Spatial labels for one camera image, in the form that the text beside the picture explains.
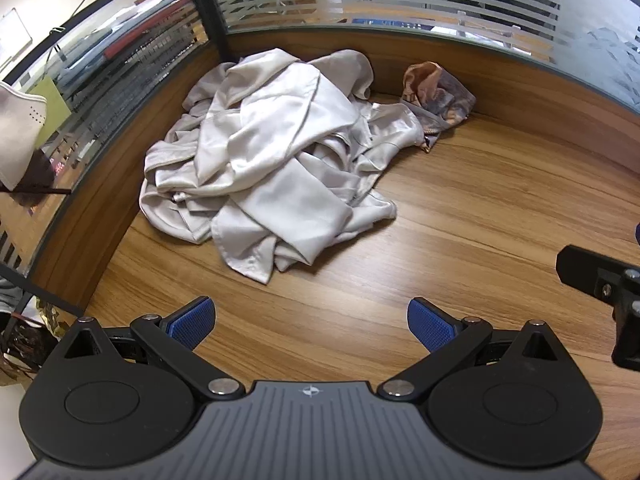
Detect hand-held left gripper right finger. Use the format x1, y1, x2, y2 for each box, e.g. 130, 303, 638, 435
376, 297, 563, 402

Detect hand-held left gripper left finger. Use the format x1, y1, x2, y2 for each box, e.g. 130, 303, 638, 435
62, 296, 246, 402

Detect brown grey patterned cloth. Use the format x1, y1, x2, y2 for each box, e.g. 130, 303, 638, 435
402, 61, 477, 153

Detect green paper sheet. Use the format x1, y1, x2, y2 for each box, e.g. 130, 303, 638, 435
36, 76, 72, 148

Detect dark partition post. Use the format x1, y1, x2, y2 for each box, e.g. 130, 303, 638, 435
192, 0, 228, 63

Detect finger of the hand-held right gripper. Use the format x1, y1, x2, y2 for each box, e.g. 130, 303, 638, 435
556, 245, 640, 371

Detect wall whiteboard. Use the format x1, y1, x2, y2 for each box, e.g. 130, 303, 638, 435
0, 7, 33, 63

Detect cream satin shirt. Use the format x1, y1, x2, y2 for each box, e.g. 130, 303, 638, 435
139, 62, 426, 246

